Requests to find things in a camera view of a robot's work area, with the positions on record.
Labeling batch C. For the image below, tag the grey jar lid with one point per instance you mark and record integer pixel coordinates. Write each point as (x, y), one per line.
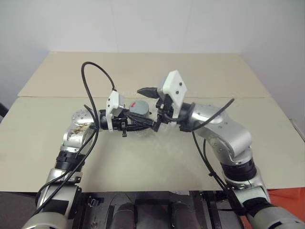
(141, 107)

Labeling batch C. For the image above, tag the orange sheet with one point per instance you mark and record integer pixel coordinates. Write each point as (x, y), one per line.
(289, 200)

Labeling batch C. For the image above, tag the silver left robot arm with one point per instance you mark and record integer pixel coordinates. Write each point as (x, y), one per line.
(76, 139)

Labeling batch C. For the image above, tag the black metal frame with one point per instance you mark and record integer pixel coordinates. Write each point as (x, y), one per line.
(152, 210)

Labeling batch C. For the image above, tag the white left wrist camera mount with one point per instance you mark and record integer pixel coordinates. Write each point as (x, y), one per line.
(113, 102)

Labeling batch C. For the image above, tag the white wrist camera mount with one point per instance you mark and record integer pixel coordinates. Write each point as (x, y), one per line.
(113, 102)
(176, 83)

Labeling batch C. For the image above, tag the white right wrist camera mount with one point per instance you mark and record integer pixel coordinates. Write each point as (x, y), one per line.
(176, 83)

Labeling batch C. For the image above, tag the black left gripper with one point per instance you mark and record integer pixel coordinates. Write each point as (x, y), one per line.
(119, 124)

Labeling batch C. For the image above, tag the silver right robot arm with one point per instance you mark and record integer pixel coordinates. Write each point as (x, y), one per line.
(228, 133)

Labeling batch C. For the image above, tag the black object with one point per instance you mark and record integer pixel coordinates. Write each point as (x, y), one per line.
(3, 110)

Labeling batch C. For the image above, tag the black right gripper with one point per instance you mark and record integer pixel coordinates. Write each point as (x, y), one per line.
(166, 106)

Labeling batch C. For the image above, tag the dark rounded shape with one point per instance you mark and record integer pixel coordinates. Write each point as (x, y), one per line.
(125, 214)
(181, 214)

